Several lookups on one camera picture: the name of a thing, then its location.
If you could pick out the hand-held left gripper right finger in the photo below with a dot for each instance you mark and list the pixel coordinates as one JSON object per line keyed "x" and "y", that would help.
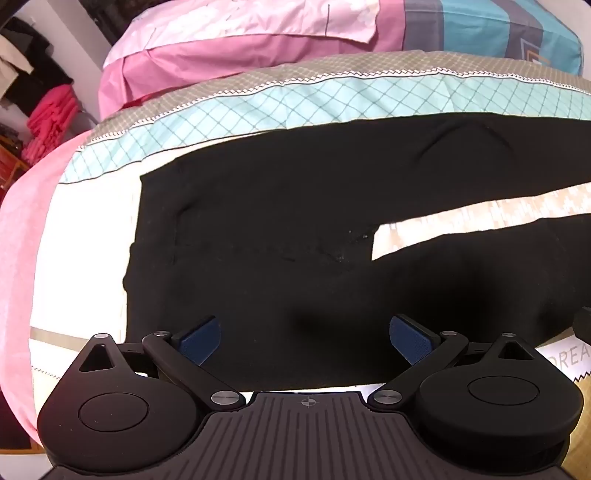
{"x": 411, "y": 339}

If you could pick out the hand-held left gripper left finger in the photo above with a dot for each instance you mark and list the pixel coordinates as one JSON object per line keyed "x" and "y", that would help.
{"x": 199, "y": 339}

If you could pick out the black pants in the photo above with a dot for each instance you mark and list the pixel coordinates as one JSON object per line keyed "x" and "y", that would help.
{"x": 286, "y": 221}

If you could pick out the patterned teal and beige bedspread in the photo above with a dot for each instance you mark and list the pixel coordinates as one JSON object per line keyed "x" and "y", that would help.
{"x": 323, "y": 97}

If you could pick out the pile of red clothes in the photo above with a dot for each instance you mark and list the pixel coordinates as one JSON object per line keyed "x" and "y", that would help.
{"x": 51, "y": 120}

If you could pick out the pink pillow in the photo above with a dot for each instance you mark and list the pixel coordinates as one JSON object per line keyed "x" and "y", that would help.
{"x": 240, "y": 55}

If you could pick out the blue and grey striped pillow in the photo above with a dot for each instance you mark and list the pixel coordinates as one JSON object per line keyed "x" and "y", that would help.
{"x": 485, "y": 27}

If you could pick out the dark hanging clothes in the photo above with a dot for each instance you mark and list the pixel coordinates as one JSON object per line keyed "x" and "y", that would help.
{"x": 32, "y": 55}

